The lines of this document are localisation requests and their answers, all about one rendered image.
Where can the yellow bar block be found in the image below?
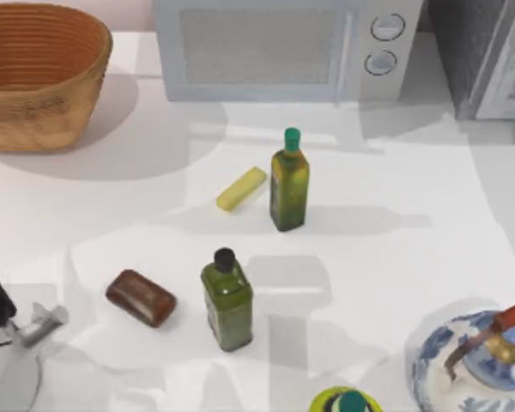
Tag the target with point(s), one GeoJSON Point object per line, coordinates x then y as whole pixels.
{"type": "Point", "coordinates": [241, 189]}

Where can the green bottle with black cap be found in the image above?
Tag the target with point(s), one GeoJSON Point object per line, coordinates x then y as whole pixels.
{"type": "Point", "coordinates": [228, 300]}

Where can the brown bread loaf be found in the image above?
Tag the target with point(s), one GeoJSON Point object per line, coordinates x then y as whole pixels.
{"type": "Point", "coordinates": [141, 298]}

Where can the pale microwave oven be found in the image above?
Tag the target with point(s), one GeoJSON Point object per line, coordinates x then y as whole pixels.
{"type": "Point", "coordinates": [257, 47]}

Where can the round microwave knob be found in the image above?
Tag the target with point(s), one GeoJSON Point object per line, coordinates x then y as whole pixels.
{"type": "Point", "coordinates": [380, 62]}
{"type": "Point", "coordinates": [388, 25]}

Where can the lime green bottle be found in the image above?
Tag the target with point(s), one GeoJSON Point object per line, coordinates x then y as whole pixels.
{"type": "Point", "coordinates": [345, 401]}

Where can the woven wicker basket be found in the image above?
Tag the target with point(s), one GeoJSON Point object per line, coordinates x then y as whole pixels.
{"type": "Point", "coordinates": [38, 81]}

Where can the blue and white teapot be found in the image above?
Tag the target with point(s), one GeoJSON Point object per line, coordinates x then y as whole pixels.
{"type": "Point", "coordinates": [476, 365]}

